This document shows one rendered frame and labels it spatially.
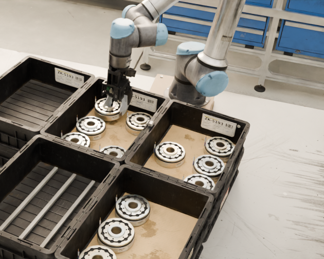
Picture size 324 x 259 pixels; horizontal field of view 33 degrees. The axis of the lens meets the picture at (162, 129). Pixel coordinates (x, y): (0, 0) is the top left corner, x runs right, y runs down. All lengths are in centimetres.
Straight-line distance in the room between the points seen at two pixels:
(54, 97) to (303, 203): 99
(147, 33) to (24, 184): 62
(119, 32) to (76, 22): 276
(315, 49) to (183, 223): 230
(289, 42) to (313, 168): 167
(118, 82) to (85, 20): 272
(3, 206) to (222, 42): 91
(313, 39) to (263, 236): 208
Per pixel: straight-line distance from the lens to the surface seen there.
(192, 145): 189
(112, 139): 189
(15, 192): 170
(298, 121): 236
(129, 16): 190
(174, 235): 158
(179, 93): 212
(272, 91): 387
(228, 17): 189
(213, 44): 192
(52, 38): 425
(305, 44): 369
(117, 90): 182
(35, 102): 207
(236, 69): 377
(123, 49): 177
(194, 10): 364
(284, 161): 212
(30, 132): 177
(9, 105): 206
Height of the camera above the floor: 201
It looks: 37 degrees down
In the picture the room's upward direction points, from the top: 6 degrees clockwise
